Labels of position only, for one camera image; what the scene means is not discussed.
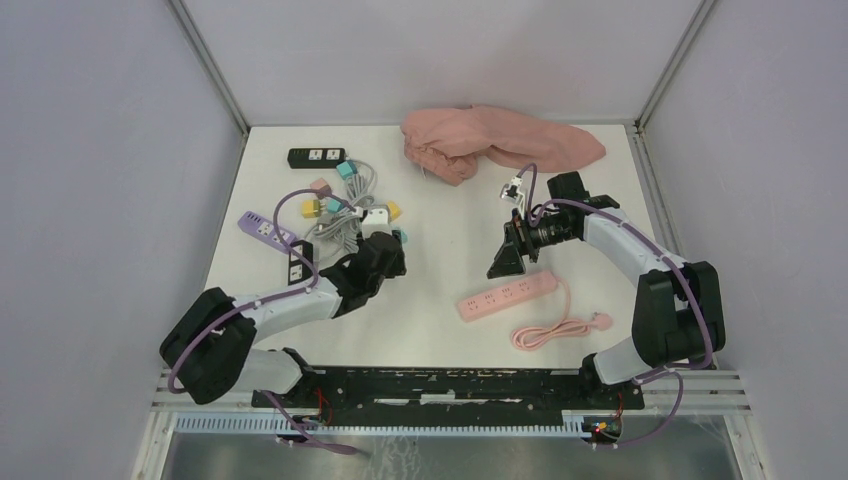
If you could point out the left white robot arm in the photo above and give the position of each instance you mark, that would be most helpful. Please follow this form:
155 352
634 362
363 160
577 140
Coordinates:
212 348

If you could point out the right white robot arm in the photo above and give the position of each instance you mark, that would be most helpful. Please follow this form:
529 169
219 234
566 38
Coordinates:
677 320

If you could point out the purple power strip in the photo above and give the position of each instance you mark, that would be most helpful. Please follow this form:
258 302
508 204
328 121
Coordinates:
263 230

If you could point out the yellow adapter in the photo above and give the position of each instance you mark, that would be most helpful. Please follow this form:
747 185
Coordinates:
394 211
311 209

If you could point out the teal plug adapter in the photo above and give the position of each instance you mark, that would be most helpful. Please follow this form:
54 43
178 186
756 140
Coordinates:
347 169

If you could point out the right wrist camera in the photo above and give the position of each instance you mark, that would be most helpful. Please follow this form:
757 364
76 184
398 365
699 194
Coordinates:
514 192

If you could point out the pink power strip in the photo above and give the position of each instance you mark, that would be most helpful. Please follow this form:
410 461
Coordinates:
507 296

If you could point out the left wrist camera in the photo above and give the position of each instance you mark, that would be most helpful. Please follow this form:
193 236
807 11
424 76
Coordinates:
374 219

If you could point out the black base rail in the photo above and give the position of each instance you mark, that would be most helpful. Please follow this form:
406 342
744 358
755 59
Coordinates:
420 400

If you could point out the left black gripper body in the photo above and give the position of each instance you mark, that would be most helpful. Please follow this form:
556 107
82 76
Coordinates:
398 267

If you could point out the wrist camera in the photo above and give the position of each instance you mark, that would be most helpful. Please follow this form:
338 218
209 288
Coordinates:
514 192
374 219

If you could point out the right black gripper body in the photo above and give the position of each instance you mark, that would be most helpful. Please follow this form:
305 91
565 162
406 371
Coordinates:
548 231

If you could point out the pink cloth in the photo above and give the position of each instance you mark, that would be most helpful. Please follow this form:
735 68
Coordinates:
448 142

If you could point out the black power strip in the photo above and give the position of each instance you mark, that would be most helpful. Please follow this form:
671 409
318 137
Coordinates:
300 263
315 158

